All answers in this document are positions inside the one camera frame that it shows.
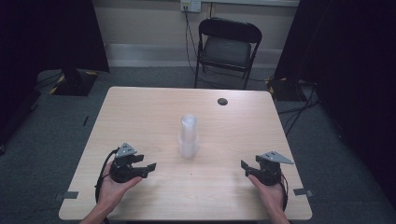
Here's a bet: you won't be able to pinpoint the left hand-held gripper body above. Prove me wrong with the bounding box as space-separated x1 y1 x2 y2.
109 142 146 184

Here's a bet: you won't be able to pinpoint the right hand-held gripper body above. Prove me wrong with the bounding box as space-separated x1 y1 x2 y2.
257 150 295 187

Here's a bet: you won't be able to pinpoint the stack of clear plastic cups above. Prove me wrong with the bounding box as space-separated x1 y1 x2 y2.
177 113 200 160

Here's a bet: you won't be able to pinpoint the person's left hand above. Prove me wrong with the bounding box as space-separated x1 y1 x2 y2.
98 161 143 214

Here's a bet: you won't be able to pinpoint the person's right hand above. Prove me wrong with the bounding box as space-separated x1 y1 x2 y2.
247 175 286 217

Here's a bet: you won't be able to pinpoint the grey tape piece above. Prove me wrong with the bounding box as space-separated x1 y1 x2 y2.
53 190 79 202
292 187 315 198

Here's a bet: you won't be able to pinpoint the black stand base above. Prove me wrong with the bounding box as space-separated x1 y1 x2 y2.
49 68 101 97
264 76 312 103

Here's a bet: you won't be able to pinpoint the black folding chair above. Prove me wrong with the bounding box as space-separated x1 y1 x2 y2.
193 17 263 91

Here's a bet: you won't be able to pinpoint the dark curtain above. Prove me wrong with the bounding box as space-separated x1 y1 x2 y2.
273 0 396 208
0 0 110 157

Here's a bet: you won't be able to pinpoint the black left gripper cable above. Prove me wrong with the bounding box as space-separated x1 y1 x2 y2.
94 148 120 224

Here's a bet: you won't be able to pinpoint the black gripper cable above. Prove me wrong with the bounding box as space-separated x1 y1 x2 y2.
277 173 290 213
94 148 120 224

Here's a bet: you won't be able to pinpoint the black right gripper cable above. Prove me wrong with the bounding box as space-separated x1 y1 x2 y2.
277 173 290 213

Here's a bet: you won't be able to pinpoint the black floor cables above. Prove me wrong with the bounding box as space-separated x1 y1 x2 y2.
276 81 322 138

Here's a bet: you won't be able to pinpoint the black wall socket cable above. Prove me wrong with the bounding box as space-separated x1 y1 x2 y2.
183 8 200 78

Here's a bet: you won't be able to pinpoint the white wall cable duct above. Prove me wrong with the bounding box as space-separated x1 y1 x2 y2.
200 0 301 7

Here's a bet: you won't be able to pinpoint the white wall socket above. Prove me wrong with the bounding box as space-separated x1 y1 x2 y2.
179 0 203 14

